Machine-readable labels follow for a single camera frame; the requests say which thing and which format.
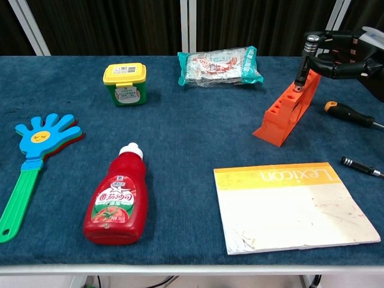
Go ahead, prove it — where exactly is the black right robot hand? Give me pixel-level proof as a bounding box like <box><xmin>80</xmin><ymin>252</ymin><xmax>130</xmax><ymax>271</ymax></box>
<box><xmin>304</xmin><ymin>26</ymin><xmax>384</xmax><ymax>103</ymax></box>

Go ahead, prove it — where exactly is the orange-capped black screwdriver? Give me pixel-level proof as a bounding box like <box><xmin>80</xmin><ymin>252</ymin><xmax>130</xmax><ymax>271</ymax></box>
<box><xmin>323</xmin><ymin>101</ymin><xmax>384</xmax><ymax>130</ymax></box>

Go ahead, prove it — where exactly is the silver-capped black screwdriver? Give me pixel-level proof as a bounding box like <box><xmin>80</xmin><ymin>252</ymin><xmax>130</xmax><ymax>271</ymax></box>
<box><xmin>293</xmin><ymin>34</ymin><xmax>321</xmax><ymax>92</ymax></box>

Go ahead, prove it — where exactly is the small black precision screwdriver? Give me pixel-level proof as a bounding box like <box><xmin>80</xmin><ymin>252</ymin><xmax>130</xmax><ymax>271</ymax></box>
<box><xmin>340</xmin><ymin>156</ymin><xmax>384</xmax><ymax>180</ymax></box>

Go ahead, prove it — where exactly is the blue hand clapper toy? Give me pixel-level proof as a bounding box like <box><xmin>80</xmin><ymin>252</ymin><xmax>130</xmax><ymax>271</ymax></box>
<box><xmin>0</xmin><ymin>113</ymin><xmax>85</xmax><ymax>244</ymax></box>

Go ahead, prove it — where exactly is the teal snack packet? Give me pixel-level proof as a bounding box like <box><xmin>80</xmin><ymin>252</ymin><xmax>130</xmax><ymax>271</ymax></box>
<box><xmin>177</xmin><ymin>45</ymin><xmax>264</xmax><ymax>88</ymax></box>

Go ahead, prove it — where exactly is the yellow white Lexicon book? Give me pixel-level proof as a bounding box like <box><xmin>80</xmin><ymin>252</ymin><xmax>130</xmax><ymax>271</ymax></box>
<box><xmin>213</xmin><ymin>162</ymin><xmax>382</xmax><ymax>256</ymax></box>

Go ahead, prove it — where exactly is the blue table cloth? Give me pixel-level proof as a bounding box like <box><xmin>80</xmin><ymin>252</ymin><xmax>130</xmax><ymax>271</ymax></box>
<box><xmin>0</xmin><ymin>56</ymin><xmax>384</xmax><ymax>266</ymax></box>

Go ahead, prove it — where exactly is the white table leg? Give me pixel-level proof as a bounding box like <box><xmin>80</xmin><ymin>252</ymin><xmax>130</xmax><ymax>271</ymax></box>
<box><xmin>69</xmin><ymin>274</ymin><xmax>91</xmax><ymax>288</ymax></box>
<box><xmin>298</xmin><ymin>274</ymin><xmax>314</xmax><ymax>288</ymax></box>

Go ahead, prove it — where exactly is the yellow-lidded green container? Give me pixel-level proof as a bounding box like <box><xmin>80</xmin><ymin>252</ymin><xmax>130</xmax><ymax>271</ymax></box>
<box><xmin>103</xmin><ymin>62</ymin><xmax>149</xmax><ymax>107</ymax></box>

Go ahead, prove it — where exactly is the black pleated curtain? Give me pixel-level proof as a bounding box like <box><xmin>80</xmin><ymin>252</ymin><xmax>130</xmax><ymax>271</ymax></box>
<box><xmin>0</xmin><ymin>0</ymin><xmax>384</xmax><ymax>57</ymax></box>

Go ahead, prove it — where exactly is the red ketchup bottle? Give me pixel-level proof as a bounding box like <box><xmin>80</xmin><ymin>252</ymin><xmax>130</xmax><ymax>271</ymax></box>
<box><xmin>83</xmin><ymin>142</ymin><xmax>149</xmax><ymax>246</ymax></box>

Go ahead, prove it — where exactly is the white metal frame post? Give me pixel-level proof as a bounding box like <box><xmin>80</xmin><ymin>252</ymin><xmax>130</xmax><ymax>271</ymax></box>
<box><xmin>7</xmin><ymin>0</ymin><xmax>52</xmax><ymax>57</ymax></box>
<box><xmin>179</xmin><ymin>0</ymin><xmax>197</xmax><ymax>53</ymax></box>
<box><xmin>314</xmin><ymin>0</ymin><xmax>352</xmax><ymax>57</ymax></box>

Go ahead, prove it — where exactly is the orange tool holder rack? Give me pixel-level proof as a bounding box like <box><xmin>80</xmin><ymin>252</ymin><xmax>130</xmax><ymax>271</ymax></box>
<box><xmin>252</xmin><ymin>69</ymin><xmax>322</xmax><ymax>148</ymax></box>

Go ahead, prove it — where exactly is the black curved cable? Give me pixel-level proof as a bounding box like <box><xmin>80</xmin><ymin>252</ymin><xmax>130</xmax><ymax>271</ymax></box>
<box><xmin>148</xmin><ymin>275</ymin><xmax>180</xmax><ymax>288</ymax></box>

